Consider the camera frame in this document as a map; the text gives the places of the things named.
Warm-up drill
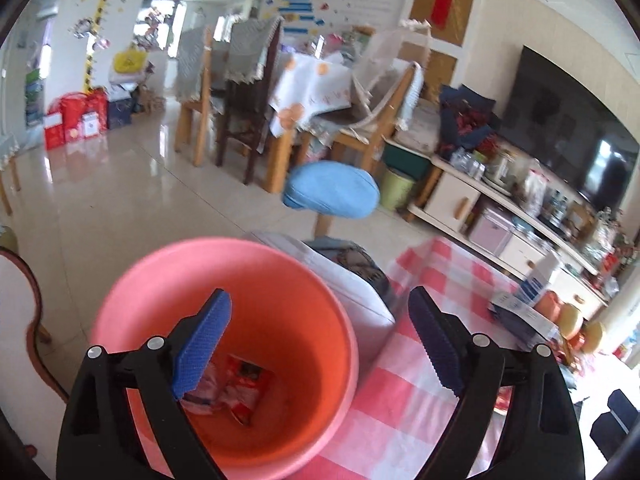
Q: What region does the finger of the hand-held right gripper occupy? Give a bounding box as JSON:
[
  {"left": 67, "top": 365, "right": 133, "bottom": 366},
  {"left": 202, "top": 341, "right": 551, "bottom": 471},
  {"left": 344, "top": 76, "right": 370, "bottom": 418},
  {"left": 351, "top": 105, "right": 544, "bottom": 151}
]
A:
[
  {"left": 590, "top": 410, "right": 632, "bottom": 461},
  {"left": 607, "top": 389, "right": 640, "bottom": 428}
]

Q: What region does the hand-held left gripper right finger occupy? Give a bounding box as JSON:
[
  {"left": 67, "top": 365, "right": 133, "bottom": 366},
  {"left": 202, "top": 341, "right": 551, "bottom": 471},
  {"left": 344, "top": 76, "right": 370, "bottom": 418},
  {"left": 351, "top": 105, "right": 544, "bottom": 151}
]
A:
[{"left": 407, "top": 285, "right": 586, "bottom": 480}]

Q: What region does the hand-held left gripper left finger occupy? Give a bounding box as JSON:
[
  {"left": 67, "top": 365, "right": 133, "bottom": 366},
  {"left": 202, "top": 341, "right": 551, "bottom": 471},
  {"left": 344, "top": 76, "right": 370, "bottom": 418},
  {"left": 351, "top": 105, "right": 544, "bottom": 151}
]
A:
[{"left": 56, "top": 287, "right": 233, "bottom": 480}]

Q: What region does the pink plastic bucket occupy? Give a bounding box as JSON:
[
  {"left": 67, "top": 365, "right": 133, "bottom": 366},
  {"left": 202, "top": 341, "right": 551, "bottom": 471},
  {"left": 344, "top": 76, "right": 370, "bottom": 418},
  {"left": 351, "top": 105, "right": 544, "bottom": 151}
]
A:
[{"left": 89, "top": 237, "right": 360, "bottom": 478}]

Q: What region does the pink white crumpled wrapper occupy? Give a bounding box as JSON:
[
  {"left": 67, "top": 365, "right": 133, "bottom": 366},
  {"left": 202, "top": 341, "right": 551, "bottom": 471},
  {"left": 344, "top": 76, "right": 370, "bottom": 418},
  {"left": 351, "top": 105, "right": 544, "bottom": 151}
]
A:
[{"left": 181, "top": 364, "right": 232, "bottom": 415}]

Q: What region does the red snack wrapper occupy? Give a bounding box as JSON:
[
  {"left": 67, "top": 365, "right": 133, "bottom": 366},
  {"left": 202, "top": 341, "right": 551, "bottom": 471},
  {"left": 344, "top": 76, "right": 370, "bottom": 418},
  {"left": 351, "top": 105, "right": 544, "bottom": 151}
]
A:
[{"left": 227, "top": 354, "right": 273, "bottom": 426}]

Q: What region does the yellow pear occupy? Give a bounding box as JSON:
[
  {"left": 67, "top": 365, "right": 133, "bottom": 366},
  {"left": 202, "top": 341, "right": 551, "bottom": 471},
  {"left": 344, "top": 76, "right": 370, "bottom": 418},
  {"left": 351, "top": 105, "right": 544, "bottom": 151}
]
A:
[
  {"left": 582, "top": 321, "right": 607, "bottom": 352},
  {"left": 557, "top": 305, "right": 585, "bottom": 342}
]

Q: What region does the pink checked tablecloth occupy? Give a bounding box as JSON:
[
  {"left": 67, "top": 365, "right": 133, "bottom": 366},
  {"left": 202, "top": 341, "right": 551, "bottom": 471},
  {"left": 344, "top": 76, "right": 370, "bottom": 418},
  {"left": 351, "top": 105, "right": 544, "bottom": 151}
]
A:
[{"left": 300, "top": 237, "right": 566, "bottom": 480}]

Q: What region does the cartoon print seat cushion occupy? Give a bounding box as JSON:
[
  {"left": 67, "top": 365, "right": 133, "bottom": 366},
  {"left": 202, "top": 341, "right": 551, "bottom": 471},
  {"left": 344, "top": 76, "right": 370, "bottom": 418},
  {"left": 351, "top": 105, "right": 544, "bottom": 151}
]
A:
[{"left": 305, "top": 240, "right": 397, "bottom": 311}]

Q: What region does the red apple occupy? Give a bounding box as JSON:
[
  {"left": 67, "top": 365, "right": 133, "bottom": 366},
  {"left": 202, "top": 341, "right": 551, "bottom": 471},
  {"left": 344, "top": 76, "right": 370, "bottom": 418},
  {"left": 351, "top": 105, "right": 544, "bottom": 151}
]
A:
[{"left": 532, "top": 290, "right": 565, "bottom": 322}]

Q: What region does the pink storage box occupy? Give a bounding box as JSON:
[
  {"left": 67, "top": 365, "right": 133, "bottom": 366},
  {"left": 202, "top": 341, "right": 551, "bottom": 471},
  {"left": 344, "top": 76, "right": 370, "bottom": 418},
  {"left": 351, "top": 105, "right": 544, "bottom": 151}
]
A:
[{"left": 470, "top": 207, "right": 516, "bottom": 257}]

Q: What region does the white television cabinet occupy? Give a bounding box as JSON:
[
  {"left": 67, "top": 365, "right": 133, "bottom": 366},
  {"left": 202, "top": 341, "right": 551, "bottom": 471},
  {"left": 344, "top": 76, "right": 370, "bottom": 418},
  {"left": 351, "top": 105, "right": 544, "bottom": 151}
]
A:
[{"left": 407, "top": 155, "right": 612, "bottom": 321}]

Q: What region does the light green waste bin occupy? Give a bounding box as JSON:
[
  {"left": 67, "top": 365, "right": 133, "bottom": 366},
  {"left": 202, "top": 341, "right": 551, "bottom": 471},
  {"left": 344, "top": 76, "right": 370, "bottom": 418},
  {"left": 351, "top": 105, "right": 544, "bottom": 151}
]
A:
[{"left": 381, "top": 167, "right": 417, "bottom": 212}]

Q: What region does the wooden armchair with white cushion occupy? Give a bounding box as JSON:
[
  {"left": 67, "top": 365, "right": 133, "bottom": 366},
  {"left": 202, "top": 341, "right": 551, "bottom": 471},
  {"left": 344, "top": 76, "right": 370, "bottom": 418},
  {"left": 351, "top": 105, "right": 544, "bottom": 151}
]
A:
[{"left": 0, "top": 247, "right": 69, "bottom": 406}]

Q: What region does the dark green storage box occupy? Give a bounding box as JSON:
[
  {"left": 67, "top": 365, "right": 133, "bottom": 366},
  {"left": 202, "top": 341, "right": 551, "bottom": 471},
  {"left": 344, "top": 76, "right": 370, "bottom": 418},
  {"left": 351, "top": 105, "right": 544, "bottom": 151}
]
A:
[{"left": 382, "top": 141, "right": 432, "bottom": 178}]

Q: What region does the blue cushioned stool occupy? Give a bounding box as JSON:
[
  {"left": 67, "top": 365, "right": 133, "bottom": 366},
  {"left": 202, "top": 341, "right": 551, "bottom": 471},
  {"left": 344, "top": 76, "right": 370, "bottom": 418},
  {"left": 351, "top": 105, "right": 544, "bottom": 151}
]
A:
[{"left": 282, "top": 161, "right": 380, "bottom": 237}]

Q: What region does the white rice sack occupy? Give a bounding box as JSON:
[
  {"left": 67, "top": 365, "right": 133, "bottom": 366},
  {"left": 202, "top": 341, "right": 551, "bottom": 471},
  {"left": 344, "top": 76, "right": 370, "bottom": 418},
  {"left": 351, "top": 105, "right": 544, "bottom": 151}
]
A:
[{"left": 400, "top": 100, "right": 443, "bottom": 156}]

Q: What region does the wooden chair with lace cover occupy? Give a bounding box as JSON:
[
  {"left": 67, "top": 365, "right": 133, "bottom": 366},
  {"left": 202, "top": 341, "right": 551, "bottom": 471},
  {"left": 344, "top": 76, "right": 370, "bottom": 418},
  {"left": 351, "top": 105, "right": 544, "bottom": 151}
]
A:
[{"left": 330, "top": 60, "right": 425, "bottom": 172}]

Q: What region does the dark blue flower bouquet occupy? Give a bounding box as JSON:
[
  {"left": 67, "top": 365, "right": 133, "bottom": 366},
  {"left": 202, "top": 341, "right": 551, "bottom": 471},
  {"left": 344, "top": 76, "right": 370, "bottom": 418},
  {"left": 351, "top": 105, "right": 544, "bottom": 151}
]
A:
[{"left": 439, "top": 85, "right": 502, "bottom": 153}]

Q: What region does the dark wooden chair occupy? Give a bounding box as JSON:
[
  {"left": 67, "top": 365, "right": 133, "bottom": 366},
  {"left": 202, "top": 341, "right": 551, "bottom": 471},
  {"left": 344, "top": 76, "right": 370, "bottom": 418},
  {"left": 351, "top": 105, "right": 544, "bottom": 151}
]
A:
[{"left": 215, "top": 16, "right": 284, "bottom": 186}]

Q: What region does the dark blue gift box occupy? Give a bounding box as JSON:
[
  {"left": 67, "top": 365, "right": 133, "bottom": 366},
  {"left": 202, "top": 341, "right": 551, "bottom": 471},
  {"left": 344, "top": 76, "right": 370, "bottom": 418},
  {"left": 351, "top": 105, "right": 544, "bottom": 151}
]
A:
[{"left": 107, "top": 97, "right": 135, "bottom": 130}]

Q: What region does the cardboard box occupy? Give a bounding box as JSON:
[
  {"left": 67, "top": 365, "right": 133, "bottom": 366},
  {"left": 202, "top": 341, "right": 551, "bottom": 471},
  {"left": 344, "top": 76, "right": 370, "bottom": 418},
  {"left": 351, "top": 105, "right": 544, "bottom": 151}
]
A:
[{"left": 135, "top": 85, "right": 167, "bottom": 117}]

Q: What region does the black television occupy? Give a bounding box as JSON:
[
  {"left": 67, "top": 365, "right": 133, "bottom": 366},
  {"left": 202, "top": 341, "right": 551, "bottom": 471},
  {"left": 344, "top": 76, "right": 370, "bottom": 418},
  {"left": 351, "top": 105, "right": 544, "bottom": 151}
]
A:
[{"left": 497, "top": 45, "right": 640, "bottom": 216}]

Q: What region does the red white gift box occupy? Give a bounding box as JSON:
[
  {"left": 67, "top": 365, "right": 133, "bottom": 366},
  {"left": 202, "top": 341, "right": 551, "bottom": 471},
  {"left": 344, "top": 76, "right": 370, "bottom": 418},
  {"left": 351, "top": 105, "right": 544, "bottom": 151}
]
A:
[{"left": 44, "top": 111, "right": 67, "bottom": 151}]

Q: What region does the red gift bag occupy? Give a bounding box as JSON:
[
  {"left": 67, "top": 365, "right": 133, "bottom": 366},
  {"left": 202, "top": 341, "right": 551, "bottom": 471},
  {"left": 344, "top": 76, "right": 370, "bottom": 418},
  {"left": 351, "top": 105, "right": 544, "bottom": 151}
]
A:
[{"left": 61, "top": 91, "right": 109, "bottom": 145}]

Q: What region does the wooden chair with grey cover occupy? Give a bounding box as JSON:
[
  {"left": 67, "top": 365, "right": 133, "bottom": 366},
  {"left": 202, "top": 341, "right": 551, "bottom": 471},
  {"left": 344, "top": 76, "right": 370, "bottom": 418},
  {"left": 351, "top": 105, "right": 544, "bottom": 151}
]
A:
[{"left": 174, "top": 25, "right": 217, "bottom": 167}]

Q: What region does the small table with pale cloth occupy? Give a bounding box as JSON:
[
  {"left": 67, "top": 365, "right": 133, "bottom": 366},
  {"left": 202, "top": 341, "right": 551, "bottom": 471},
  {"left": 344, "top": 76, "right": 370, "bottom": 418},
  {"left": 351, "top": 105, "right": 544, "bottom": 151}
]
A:
[{"left": 0, "top": 130, "right": 23, "bottom": 216}]

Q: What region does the orange print dining tablecloth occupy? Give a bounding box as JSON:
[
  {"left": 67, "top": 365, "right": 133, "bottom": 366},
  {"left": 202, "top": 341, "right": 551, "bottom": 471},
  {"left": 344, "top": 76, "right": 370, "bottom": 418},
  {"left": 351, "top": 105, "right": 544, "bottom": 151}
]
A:
[{"left": 267, "top": 52, "right": 357, "bottom": 138}]

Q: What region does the white mesh food cover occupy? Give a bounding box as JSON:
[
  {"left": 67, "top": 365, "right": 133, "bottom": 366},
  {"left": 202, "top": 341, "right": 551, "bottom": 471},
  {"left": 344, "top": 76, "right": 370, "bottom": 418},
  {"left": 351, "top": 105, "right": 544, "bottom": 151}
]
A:
[{"left": 350, "top": 20, "right": 433, "bottom": 131}]

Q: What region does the yellow bag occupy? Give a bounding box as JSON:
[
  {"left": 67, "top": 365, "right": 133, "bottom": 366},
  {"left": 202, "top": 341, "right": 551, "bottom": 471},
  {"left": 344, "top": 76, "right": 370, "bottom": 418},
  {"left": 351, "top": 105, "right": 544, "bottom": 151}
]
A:
[{"left": 112, "top": 45, "right": 149, "bottom": 74}]

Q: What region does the stack of teal cartons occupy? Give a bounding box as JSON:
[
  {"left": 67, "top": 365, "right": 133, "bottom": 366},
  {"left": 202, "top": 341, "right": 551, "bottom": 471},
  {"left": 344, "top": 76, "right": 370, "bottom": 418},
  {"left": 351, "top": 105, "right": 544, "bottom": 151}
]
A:
[{"left": 25, "top": 67, "right": 47, "bottom": 127}]

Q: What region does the giraffe wall sticker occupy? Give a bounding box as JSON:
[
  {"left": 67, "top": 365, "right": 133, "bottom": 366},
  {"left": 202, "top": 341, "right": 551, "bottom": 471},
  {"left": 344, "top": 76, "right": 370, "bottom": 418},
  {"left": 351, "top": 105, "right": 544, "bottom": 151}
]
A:
[{"left": 82, "top": 0, "right": 127, "bottom": 97}]

